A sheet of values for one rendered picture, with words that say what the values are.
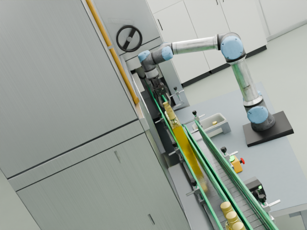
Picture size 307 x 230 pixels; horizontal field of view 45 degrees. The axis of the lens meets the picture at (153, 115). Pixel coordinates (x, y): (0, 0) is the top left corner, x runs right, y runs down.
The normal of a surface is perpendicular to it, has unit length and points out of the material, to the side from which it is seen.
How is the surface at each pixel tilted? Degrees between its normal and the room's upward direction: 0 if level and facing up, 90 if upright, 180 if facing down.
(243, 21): 90
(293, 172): 0
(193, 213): 0
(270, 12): 90
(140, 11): 90
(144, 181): 90
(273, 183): 0
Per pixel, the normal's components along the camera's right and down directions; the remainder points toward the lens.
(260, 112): -0.09, 0.51
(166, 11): 0.14, 0.31
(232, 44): -0.20, 0.29
